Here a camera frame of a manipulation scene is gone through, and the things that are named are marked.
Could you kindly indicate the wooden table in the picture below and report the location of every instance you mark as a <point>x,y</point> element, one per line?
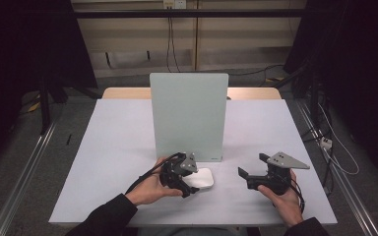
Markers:
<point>124,93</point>

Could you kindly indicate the black metal stand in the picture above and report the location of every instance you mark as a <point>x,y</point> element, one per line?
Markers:
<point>45,105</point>
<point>313,98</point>

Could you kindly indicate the white table cover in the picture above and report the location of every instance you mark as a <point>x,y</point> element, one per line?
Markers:
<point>111,157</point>

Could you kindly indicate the black horizontal bar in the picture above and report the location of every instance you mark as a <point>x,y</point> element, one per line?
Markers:
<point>190,13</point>

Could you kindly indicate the frosted glass whiteboard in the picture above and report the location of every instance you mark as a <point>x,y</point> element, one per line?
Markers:
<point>187,114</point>

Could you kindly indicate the white power strip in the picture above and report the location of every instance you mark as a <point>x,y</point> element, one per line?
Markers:
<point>326,143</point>

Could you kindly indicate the small black floor object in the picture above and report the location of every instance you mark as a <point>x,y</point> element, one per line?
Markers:
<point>68,139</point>

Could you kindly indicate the person's right hand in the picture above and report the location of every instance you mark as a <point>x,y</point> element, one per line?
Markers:
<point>283,203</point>

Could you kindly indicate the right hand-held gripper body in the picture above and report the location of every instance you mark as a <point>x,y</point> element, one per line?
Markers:
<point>274,178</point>

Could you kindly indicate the person's left hand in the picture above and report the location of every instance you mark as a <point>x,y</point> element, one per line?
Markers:
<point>151,188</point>

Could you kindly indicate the aluminium floor rail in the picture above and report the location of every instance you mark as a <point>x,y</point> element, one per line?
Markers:
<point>23,183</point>
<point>341,183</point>

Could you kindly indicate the white wall outlet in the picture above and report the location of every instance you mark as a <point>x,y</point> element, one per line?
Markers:
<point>174,4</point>

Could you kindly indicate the white board eraser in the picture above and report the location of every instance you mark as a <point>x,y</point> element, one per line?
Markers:
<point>201,178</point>

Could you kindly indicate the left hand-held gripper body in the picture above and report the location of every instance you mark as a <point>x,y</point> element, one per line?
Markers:
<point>178,170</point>

